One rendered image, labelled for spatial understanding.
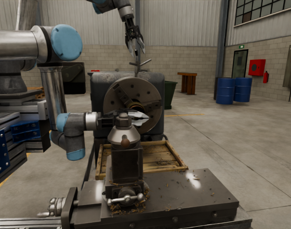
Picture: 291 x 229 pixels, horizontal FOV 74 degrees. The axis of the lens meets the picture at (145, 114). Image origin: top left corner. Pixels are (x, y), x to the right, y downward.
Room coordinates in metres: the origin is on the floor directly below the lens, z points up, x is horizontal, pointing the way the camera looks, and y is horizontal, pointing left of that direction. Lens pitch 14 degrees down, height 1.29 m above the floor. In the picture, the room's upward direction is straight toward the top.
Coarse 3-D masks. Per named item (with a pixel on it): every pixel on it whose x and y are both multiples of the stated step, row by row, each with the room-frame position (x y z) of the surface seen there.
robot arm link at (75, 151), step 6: (60, 138) 0.76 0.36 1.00; (66, 138) 0.71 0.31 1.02; (72, 138) 0.70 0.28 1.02; (78, 138) 0.71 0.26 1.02; (60, 144) 0.75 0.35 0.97; (66, 144) 0.71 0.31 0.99; (72, 144) 0.70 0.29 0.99; (78, 144) 0.71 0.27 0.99; (84, 144) 0.75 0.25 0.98; (66, 150) 0.72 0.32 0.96; (72, 150) 0.70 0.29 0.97; (78, 150) 0.71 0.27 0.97; (84, 150) 0.74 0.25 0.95; (72, 156) 0.70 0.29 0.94; (78, 156) 0.71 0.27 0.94
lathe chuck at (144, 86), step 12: (120, 84) 0.99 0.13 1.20; (132, 84) 0.99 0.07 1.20; (144, 84) 1.01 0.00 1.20; (108, 96) 0.97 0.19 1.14; (132, 96) 0.99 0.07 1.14; (144, 96) 1.01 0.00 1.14; (156, 96) 1.02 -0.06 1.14; (108, 108) 0.97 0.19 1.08; (120, 108) 0.99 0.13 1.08; (156, 120) 1.02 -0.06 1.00; (144, 132) 1.01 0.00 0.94
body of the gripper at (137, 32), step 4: (128, 16) 1.11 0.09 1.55; (132, 16) 1.14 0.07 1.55; (124, 20) 1.16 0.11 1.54; (128, 20) 1.13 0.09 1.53; (132, 20) 1.13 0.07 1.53; (128, 24) 1.13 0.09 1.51; (132, 24) 1.14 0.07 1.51; (128, 28) 1.11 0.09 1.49; (132, 28) 1.13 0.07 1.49; (136, 28) 1.12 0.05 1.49; (128, 32) 1.13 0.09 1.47; (132, 32) 1.13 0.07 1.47; (136, 32) 1.12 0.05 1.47; (128, 36) 1.11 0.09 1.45; (132, 36) 1.13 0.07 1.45; (136, 36) 1.12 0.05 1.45
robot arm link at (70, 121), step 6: (60, 114) 0.72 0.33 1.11; (66, 114) 0.72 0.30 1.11; (72, 114) 0.73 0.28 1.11; (78, 114) 0.73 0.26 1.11; (84, 114) 0.73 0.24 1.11; (60, 120) 0.70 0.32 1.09; (66, 120) 0.70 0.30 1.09; (72, 120) 0.71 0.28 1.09; (78, 120) 0.71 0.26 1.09; (84, 120) 0.71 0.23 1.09; (60, 126) 0.70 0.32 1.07; (66, 126) 0.70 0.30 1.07; (72, 126) 0.70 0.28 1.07; (78, 126) 0.71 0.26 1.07; (84, 126) 0.71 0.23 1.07; (66, 132) 0.71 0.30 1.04; (72, 132) 0.70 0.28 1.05; (78, 132) 0.71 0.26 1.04
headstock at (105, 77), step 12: (96, 72) 1.25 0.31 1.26; (108, 72) 1.25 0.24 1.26; (120, 72) 1.25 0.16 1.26; (132, 72) 1.25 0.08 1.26; (156, 72) 1.25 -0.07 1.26; (96, 84) 1.12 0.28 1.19; (108, 84) 1.13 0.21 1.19; (156, 84) 1.17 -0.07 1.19; (96, 96) 1.12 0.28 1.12; (96, 108) 1.12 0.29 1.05; (96, 132) 1.11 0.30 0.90; (108, 132) 1.13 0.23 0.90; (156, 132) 1.17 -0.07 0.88
